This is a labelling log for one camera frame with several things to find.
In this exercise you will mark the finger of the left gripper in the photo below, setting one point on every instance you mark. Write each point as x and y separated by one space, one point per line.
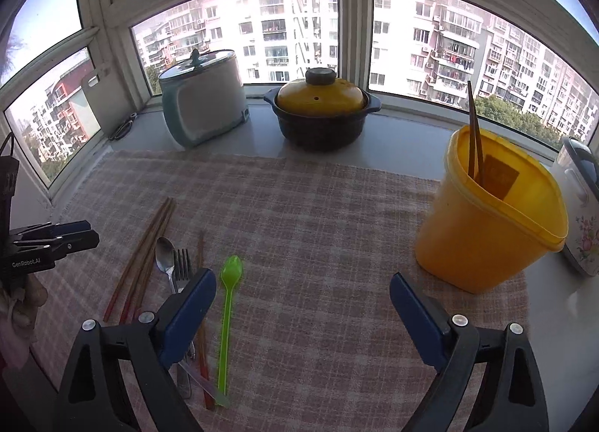
48 230
53 249

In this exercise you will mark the yellow pot lid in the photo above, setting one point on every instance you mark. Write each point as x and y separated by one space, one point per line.
320 94

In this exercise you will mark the red tipped wooden chopstick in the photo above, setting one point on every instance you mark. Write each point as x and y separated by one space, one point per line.
132 259

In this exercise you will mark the white cutting board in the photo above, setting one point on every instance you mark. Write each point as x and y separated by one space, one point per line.
107 97

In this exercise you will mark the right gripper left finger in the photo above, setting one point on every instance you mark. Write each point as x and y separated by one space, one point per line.
93 394

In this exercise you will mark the metal spoon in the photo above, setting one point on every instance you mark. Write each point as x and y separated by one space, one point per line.
164 260

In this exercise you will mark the teal white rice cooker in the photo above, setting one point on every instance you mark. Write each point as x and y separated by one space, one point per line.
203 97

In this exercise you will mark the yellow plastic utensil bucket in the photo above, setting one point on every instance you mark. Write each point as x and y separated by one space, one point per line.
484 229

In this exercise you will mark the green plastic spoon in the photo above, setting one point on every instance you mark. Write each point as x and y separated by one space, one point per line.
230 276

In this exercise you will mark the floral white appliance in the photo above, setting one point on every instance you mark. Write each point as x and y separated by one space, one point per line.
576 172

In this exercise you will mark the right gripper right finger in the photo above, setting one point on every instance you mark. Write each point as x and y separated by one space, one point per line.
511 395

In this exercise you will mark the left gloved hand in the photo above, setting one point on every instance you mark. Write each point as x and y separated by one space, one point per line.
18 318

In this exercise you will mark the chopstick in bucket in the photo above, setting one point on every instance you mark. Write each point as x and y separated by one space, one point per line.
472 139
479 153

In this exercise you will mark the metal fork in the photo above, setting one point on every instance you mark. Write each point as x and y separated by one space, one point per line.
182 271

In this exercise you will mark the pink plaid table cloth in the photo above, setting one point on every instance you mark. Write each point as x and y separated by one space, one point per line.
316 344

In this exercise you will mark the black clay pot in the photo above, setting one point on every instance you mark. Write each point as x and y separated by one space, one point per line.
322 134

